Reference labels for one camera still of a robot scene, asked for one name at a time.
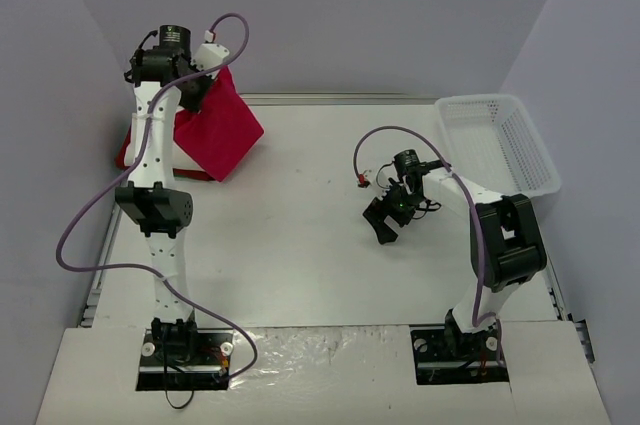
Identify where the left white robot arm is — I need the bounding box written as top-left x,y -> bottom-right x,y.
115,25 -> 211,363

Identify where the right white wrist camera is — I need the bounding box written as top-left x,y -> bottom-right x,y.
356,169 -> 380,190

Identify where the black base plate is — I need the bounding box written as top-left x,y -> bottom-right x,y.
410,325 -> 509,386
136,329 -> 234,392

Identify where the thin black cable loop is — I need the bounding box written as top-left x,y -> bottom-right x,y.
164,384 -> 197,411

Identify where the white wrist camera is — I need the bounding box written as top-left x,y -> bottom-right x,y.
356,169 -> 380,190
193,42 -> 230,70

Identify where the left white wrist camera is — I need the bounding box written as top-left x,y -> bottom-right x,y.
193,42 -> 230,70

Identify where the white plastic basket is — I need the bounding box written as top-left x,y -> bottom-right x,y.
435,94 -> 561,198

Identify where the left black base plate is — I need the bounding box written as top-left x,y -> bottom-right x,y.
136,329 -> 234,392

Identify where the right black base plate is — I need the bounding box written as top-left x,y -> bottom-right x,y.
410,325 -> 509,386

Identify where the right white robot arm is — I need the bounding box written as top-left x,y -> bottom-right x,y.
363,149 -> 547,358

